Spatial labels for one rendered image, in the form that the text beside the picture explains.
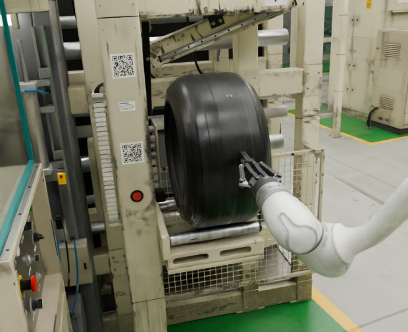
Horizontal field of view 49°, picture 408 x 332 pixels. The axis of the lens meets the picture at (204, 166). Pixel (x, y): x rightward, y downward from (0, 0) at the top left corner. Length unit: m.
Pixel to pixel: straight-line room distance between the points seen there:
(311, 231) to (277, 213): 0.09
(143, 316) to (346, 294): 1.46
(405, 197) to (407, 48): 4.97
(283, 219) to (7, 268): 0.58
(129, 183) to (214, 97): 0.42
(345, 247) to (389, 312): 1.72
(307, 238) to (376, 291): 1.97
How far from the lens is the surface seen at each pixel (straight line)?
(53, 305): 1.39
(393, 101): 6.10
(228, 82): 1.52
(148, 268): 1.72
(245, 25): 1.94
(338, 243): 1.14
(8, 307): 0.95
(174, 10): 1.73
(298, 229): 1.02
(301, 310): 2.74
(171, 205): 1.84
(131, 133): 1.50
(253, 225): 1.65
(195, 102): 1.42
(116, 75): 1.46
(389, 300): 2.93
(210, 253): 1.62
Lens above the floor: 1.69
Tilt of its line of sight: 20 degrees down
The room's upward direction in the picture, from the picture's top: 3 degrees counter-clockwise
